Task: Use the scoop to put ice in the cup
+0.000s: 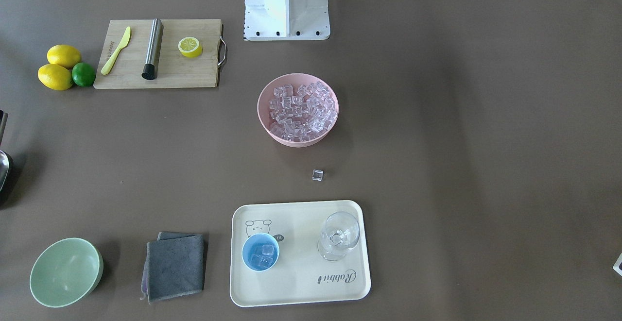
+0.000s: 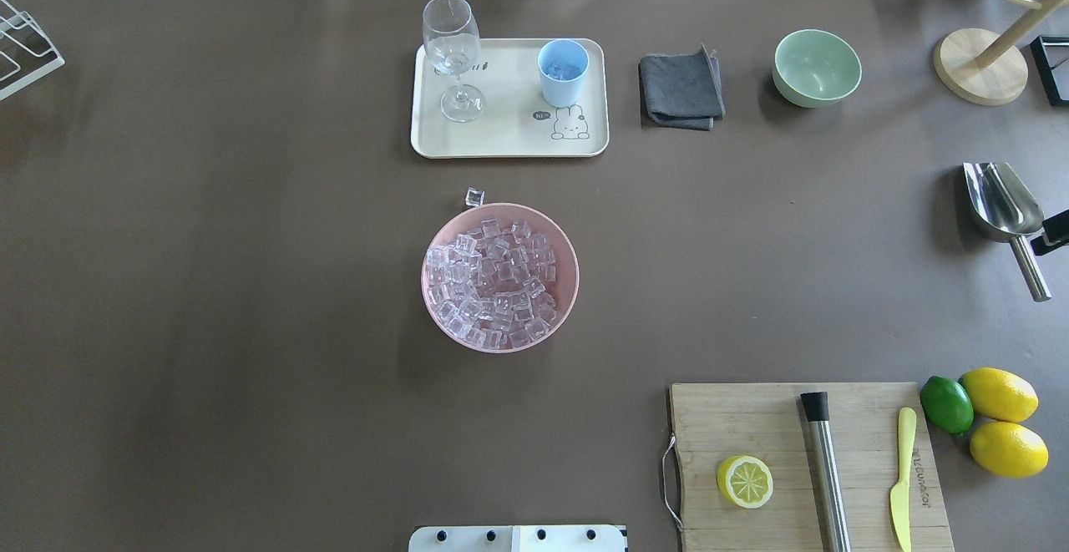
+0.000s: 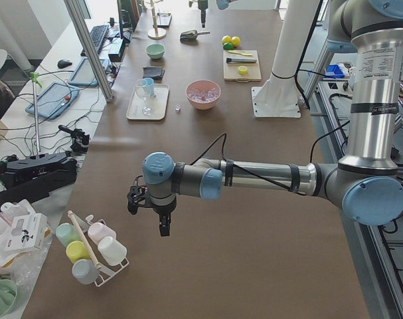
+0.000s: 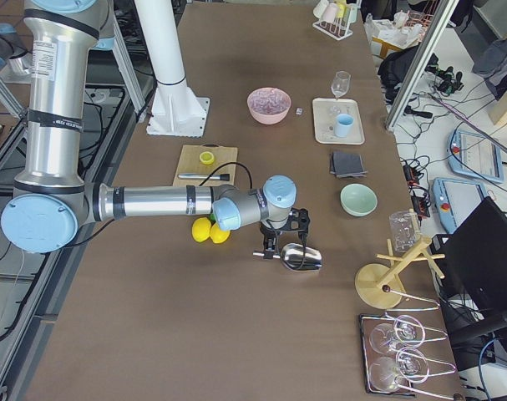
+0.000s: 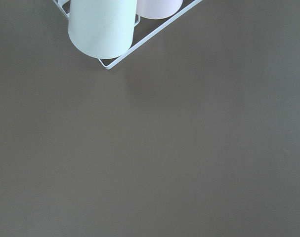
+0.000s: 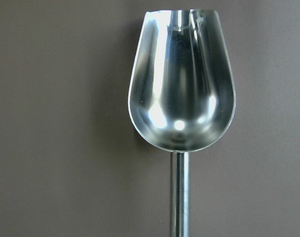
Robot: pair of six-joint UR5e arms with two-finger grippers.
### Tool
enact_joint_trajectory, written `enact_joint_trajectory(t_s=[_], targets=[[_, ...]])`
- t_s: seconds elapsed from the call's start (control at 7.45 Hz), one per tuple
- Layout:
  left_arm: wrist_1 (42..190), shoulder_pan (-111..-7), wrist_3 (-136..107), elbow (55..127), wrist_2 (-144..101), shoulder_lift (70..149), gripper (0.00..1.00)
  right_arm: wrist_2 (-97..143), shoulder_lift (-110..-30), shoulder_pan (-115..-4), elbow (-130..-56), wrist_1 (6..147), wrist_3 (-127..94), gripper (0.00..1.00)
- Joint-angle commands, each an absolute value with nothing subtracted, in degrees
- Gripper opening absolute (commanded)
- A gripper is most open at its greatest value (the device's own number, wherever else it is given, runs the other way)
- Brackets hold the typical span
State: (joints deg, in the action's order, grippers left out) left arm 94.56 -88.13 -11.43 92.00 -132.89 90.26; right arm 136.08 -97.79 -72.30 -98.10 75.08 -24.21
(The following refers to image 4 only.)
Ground grey folded cloth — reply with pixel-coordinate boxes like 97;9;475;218
330;150;367;178

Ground hanging wine glass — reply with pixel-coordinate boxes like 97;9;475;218
368;348;457;396
368;315;448;355

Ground steel ice scoop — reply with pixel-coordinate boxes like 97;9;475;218
253;243;322;272

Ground steel muddler black tip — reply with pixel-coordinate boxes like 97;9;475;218
177;173;231;181

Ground clear ice cubes pile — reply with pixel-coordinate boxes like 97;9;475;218
250;89;289;115

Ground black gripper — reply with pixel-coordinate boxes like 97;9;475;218
260;207;310;260

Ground whole lemon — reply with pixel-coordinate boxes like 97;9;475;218
210;223;231;244
191;217;212;242

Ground half lemon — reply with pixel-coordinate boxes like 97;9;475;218
199;151;215;165

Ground mint green bowl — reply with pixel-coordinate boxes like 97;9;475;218
340;184;378;217

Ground light blue cup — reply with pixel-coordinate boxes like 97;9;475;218
333;114;354;138

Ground wooden mug tree stand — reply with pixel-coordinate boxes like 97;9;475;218
355;233;444;310

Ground white wire cup rack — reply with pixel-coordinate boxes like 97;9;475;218
312;0;361;41

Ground black monitor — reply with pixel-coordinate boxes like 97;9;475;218
439;197;507;353

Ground cream rabbit tray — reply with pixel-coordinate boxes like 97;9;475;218
312;98;365;145

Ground pink bowl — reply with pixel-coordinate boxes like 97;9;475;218
246;87;292;125

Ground clear wine glass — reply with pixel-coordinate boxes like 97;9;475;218
331;71;351;99

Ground glass mug on stand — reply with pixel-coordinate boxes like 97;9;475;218
389;210;420;252

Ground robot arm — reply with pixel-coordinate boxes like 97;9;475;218
0;1;309;253

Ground black glass holder tray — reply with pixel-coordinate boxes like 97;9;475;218
358;314;462;400

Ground bamboo cutting board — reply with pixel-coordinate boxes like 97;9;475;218
173;145;238;187

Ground blue teach pendant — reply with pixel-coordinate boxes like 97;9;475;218
431;177;486;234
448;129;504;184

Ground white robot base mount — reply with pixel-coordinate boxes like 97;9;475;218
135;0;210;138

